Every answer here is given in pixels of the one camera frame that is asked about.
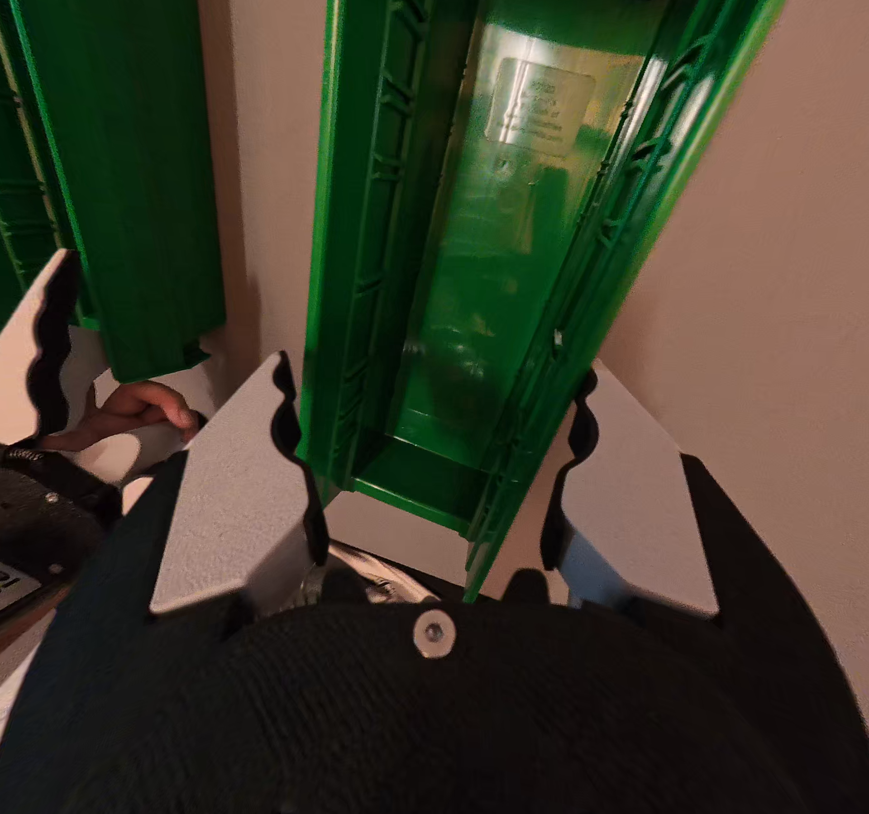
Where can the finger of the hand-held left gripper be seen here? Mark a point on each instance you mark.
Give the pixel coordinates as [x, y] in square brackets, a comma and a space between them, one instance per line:
[16, 380]

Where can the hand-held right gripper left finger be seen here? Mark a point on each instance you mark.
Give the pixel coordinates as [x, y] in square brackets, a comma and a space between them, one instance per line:
[224, 529]

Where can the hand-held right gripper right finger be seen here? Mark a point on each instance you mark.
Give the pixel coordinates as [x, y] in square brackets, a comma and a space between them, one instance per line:
[645, 529]

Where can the green plastic bin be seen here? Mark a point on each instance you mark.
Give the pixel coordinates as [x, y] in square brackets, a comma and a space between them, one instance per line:
[21, 217]
[136, 149]
[543, 217]

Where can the white patterned clothing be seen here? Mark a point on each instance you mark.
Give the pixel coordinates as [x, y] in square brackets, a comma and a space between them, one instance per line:
[360, 573]

